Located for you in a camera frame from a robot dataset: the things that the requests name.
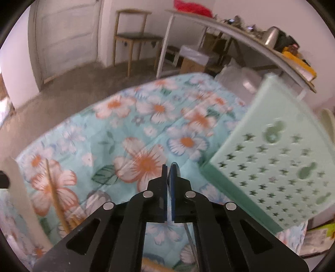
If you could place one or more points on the wooden chair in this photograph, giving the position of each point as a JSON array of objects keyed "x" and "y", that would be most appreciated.
[{"x": 136, "y": 36}]

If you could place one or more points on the red cloth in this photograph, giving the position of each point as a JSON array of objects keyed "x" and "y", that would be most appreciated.
[{"x": 191, "y": 6}]

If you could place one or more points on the white flat utensil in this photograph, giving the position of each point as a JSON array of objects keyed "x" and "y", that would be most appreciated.
[{"x": 21, "y": 198}]

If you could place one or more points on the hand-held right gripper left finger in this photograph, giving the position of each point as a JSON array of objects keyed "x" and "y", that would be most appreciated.
[{"x": 165, "y": 194}]

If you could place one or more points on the printed paper packaging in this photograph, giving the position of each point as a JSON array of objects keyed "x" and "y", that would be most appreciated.
[{"x": 315, "y": 239}]

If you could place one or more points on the clear plastic bag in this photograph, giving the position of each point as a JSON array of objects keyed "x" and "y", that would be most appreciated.
[{"x": 235, "y": 78}]

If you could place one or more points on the white table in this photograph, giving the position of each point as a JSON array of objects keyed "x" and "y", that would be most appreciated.
[{"x": 165, "y": 45}]

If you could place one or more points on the black bag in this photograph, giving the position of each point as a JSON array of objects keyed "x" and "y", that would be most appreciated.
[{"x": 286, "y": 40}]

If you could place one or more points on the white door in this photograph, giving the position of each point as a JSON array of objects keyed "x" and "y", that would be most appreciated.
[{"x": 68, "y": 39}]

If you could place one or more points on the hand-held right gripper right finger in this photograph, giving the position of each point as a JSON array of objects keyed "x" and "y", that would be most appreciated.
[{"x": 172, "y": 194}]

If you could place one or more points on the small cardboard box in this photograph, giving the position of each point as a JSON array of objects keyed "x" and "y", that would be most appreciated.
[{"x": 189, "y": 67}]

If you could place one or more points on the green perforated plastic basket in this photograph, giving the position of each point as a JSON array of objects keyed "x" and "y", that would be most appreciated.
[{"x": 274, "y": 125}]

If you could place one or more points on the metal kettle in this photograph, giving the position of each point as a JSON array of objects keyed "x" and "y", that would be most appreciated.
[{"x": 271, "y": 36}]

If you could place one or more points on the floral blanket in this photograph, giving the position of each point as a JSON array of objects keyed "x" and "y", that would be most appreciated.
[{"x": 130, "y": 117}]

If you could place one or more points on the white storage box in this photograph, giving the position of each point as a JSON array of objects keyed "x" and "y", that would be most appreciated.
[{"x": 196, "y": 53}]

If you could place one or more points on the wooden chopstick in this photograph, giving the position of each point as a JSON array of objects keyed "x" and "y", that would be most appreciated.
[{"x": 54, "y": 193}]

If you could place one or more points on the yellow box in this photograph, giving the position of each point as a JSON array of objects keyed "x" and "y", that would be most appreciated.
[{"x": 298, "y": 62}]

